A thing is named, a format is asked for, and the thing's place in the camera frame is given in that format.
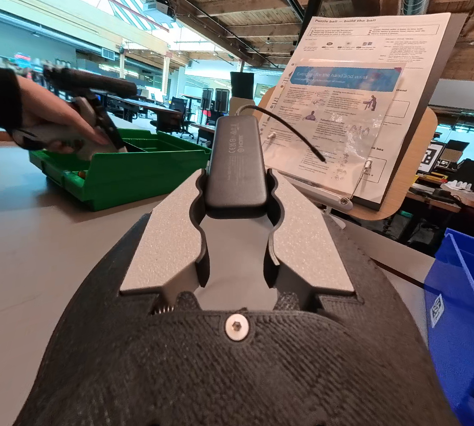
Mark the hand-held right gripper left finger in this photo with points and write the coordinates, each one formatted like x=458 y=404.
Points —
x=163 y=248

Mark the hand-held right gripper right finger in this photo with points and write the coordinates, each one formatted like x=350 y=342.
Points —
x=314 y=248

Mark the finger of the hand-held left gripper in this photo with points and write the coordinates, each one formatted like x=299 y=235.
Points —
x=107 y=152
x=88 y=111

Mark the green plastic bin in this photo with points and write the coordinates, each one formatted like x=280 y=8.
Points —
x=129 y=178

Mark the dark grey usb hub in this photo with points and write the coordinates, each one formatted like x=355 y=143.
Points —
x=237 y=159

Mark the person's left hand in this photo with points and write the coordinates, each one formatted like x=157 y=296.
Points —
x=55 y=111

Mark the black office chair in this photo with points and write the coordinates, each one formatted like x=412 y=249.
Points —
x=181 y=115

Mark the black framed panel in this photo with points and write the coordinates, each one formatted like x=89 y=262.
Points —
x=207 y=100
x=221 y=100

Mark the laminated exercise sheet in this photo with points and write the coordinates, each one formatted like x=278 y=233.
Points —
x=333 y=115

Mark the brown cardboard panel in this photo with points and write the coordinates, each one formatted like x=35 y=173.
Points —
x=242 y=103

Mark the small framed marker sign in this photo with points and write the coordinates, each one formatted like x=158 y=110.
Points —
x=432 y=157

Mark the black screen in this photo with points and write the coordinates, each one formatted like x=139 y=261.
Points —
x=242 y=83

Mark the blue plastic bin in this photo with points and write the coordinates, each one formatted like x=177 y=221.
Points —
x=455 y=304

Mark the large white instruction sheet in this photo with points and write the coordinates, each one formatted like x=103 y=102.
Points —
x=370 y=37

